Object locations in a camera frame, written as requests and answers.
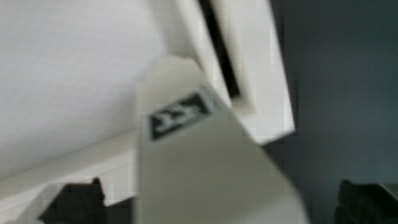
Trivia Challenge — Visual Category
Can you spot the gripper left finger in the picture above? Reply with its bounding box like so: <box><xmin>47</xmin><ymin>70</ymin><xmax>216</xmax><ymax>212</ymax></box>
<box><xmin>36</xmin><ymin>178</ymin><xmax>136</xmax><ymax>224</ymax></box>

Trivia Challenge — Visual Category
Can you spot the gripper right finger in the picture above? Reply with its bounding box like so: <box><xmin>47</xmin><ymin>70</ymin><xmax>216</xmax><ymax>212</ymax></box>
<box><xmin>333</xmin><ymin>180</ymin><xmax>398</xmax><ymax>224</ymax></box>

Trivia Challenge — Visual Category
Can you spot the white desk top tray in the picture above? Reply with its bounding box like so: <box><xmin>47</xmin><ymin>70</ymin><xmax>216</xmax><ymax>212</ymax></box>
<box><xmin>0</xmin><ymin>0</ymin><xmax>221</xmax><ymax>224</ymax></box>

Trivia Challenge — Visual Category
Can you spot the white U-shaped frame fence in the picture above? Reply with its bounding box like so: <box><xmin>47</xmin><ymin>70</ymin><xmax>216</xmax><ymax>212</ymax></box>
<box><xmin>209</xmin><ymin>0</ymin><xmax>298</xmax><ymax>146</ymax></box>

